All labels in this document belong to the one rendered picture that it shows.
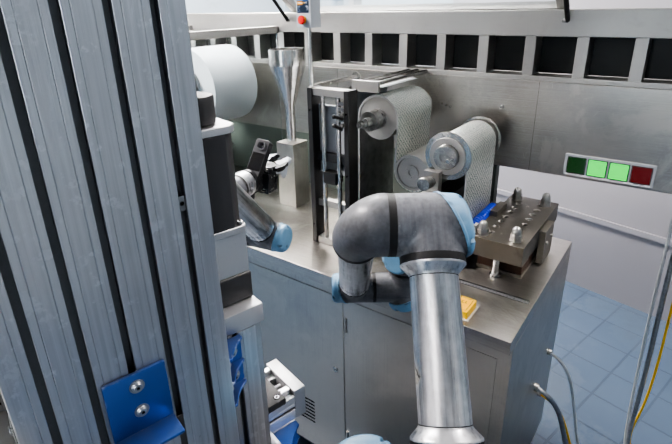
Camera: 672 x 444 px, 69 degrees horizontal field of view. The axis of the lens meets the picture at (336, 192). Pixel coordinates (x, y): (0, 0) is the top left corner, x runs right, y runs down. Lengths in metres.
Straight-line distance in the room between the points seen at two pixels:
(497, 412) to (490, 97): 0.99
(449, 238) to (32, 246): 0.60
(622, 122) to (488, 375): 0.84
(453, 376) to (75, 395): 0.53
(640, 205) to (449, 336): 2.40
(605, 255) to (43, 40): 3.11
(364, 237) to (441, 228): 0.13
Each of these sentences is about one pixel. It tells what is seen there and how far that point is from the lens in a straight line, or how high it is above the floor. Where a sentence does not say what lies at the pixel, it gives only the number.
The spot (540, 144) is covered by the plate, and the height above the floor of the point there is 1.24.
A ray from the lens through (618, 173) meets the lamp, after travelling 1.73.
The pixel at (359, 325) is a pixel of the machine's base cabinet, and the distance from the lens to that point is 1.58.
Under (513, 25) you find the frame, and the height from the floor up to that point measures 1.61.
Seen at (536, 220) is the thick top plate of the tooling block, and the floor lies 1.03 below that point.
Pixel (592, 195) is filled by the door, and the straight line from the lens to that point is 3.22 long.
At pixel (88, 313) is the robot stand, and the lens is 0.61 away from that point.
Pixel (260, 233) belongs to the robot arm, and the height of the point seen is 1.16.
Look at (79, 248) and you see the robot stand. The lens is 0.57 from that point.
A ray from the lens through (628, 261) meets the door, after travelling 3.27.
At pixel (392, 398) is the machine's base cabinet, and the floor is 0.52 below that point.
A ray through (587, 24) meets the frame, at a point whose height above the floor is 1.61.
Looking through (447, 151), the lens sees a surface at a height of 1.27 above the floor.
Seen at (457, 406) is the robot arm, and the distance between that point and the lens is 0.84.
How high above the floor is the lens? 1.68
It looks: 21 degrees down
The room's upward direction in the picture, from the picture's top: 1 degrees counter-clockwise
